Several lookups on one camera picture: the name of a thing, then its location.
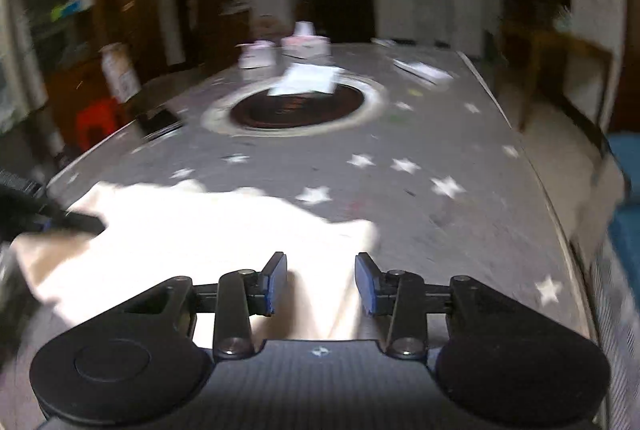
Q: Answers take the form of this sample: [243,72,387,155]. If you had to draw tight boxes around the cream white garment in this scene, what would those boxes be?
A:
[11,180,378,343]

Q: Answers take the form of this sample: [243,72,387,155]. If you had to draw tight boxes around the white paper bag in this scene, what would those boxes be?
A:
[100,42,141,104]

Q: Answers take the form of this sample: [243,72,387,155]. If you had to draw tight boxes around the red plastic stool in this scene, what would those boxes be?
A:
[75,98,128,152]

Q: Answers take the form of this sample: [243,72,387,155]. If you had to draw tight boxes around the soft tissue pack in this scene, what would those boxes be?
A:
[238,40,276,70]

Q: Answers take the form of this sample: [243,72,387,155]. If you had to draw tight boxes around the water dispenser with blue bottle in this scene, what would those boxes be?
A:
[412,0,438,46]

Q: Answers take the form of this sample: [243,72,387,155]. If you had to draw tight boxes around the brown wooden side table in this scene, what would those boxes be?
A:
[495,20,614,138]

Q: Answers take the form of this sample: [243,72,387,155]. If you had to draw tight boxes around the white remote control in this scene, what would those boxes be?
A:
[393,58,454,86]

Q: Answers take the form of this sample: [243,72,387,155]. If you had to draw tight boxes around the black smartphone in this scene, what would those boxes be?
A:
[136,107,183,142]

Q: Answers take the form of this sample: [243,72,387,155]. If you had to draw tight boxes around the white pink tissue box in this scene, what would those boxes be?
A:
[281,20,331,60]

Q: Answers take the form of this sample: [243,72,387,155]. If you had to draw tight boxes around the dark wooden shelf cabinet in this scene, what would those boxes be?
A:
[0,0,252,131]

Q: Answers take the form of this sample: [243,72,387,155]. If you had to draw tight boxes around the white folded cloth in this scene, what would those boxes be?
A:
[268,64,344,96]

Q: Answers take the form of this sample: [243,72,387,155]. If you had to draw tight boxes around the round black induction cooktop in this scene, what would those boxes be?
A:
[230,83,364,130]

